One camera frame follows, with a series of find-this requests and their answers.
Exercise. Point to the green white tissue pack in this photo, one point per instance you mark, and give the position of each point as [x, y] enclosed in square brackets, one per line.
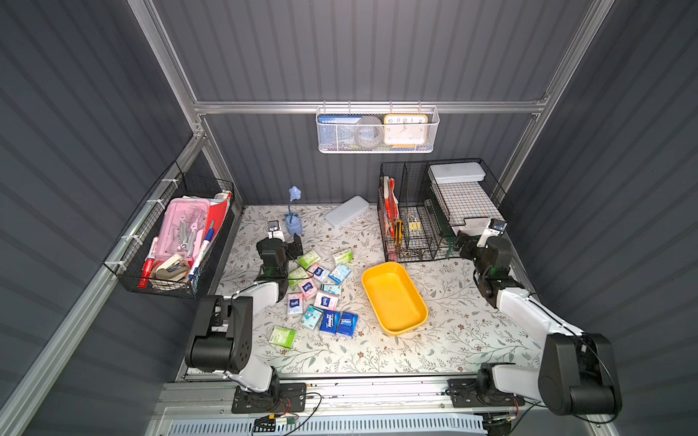
[343, 257]

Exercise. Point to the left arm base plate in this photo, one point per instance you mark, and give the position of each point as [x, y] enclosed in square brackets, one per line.
[286, 397]

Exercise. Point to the tape roll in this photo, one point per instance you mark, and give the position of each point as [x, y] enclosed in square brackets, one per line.
[369, 132]

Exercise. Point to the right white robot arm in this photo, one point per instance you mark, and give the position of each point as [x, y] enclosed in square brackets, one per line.
[577, 374]

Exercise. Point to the teal tissue pack small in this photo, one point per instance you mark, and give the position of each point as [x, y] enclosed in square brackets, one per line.
[335, 289]

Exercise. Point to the green tissue pack front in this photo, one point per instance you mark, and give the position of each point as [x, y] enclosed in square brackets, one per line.
[283, 337]

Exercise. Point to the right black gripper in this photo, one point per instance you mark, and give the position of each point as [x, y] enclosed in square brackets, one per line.
[470, 246]

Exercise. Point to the green tissue pack upper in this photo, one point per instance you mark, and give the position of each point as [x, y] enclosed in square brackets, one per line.
[308, 259]

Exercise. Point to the beige stapler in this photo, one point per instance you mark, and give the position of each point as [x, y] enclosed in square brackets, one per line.
[173, 269]

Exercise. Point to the white wire wall basket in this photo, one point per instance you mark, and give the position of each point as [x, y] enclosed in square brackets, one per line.
[381, 111]

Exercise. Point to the black wire desk organizer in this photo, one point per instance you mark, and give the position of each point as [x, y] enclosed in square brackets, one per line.
[423, 207]

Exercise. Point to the checkered notebook stack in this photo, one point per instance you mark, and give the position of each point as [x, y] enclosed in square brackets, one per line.
[466, 207]

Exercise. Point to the blue box in basket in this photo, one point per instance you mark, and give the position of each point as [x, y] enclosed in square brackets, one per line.
[336, 132]

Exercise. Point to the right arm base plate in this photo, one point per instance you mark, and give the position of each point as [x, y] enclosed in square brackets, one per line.
[468, 393]

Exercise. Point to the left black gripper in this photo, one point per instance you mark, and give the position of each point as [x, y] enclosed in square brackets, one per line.
[284, 246]

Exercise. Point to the yellow alarm clock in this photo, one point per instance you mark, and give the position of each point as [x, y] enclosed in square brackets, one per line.
[406, 130]

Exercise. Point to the floral table mat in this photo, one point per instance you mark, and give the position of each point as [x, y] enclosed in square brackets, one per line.
[462, 331]

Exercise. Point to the blue flower desk lamp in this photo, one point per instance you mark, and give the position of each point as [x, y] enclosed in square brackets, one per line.
[293, 221]

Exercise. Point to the black wire side basket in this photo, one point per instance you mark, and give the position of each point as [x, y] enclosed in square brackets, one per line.
[127, 261]

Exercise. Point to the blue white marker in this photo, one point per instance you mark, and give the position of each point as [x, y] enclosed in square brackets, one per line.
[203, 249]

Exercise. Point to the red white marker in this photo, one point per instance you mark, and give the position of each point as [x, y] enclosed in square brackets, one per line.
[148, 264]

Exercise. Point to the pink Tempo tissue pack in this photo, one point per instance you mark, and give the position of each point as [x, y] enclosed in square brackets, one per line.
[295, 304]

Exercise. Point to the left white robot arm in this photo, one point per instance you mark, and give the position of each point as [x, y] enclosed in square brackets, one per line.
[221, 340]

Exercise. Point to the pink pencil case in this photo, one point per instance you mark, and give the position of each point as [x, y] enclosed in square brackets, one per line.
[183, 228]

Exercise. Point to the dark blue tissue pack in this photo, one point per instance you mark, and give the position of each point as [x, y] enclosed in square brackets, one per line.
[347, 324]
[329, 322]

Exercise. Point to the yellow plastic storage box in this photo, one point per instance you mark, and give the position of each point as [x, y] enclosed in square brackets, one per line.
[397, 304]

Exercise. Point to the green tissue pack middle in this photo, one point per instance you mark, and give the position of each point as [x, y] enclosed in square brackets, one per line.
[297, 276]

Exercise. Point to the white box on organizer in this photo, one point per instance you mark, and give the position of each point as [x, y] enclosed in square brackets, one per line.
[445, 174]

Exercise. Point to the white rectangular plastic case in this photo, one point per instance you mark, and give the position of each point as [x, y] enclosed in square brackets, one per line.
[347, 212]

